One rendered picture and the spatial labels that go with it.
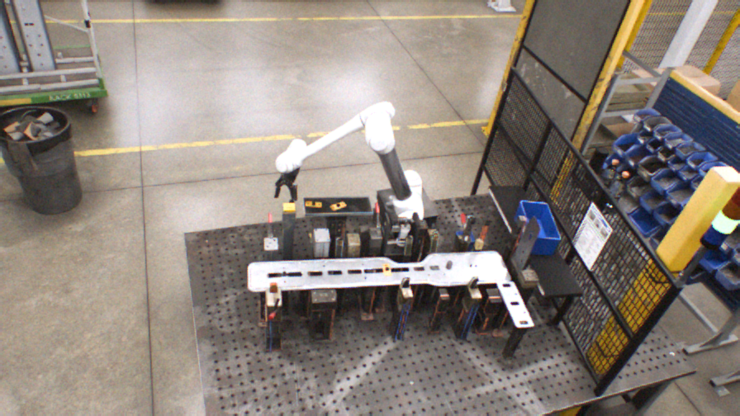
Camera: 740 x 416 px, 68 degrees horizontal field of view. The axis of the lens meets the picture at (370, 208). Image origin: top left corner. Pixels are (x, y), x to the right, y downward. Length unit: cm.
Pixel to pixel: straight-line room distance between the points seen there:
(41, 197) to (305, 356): 264
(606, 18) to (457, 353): 286
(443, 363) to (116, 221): 284
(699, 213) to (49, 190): 414
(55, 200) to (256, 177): 156
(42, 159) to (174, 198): 100
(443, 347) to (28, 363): 247
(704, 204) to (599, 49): 249
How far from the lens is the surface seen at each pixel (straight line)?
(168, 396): 362
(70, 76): 608
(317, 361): 285
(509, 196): 352
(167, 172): 509
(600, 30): 477
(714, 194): 246
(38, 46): 607
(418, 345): 298
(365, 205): 297
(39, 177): 462
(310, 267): 283
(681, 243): 260
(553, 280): 308
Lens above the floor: 309
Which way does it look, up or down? 41 degrees down
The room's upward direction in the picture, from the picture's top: 9 degrees clockwise
